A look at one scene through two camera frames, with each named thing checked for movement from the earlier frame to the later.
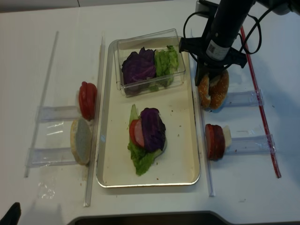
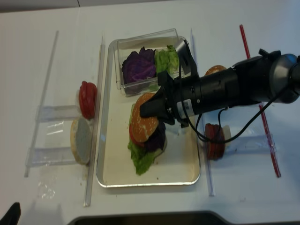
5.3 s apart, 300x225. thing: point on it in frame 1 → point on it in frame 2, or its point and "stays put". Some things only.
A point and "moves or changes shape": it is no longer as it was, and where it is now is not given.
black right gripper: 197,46 → 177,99
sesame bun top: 203,89 moves or changes shape
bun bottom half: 81,138 stays put
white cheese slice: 228,137 stays put
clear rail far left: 34,142 stays put
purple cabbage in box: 138,67 stays put
